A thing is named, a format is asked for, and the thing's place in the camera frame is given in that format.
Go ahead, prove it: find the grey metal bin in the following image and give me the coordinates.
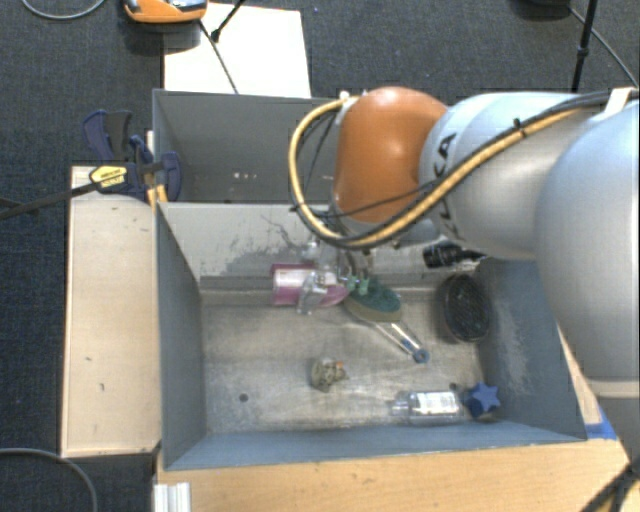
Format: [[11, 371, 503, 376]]
[[151, 88, 589, 473]]

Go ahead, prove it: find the pale wood flat board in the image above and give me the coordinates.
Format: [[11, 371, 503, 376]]
[[59, 164, 164, 459]]

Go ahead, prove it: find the clear plastic bottle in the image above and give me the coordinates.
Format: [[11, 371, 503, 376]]
[[389, 389, 465, 426]]

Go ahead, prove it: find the black cylinder on white bracket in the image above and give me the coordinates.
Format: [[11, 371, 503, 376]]
[[422, 241, 487, 271]]

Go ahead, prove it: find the olive toy animal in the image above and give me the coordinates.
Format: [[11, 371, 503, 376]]
[[309, 355, 350, 394]]

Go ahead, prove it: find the blue star-shaped block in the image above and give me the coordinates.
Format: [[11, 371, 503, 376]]
[[459, 381, 503, 422]]

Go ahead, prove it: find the black round mesh disc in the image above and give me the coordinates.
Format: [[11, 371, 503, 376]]
[[436, 273, 494, 346]]

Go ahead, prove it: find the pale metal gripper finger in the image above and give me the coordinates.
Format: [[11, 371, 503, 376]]
[[296, 271, 332, 317]]

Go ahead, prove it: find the green dish brush clear handle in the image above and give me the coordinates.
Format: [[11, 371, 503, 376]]
[[343, 277, 432, 365]]

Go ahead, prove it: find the pink plastic container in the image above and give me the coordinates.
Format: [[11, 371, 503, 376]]
[[269, 261, 351, 309]]

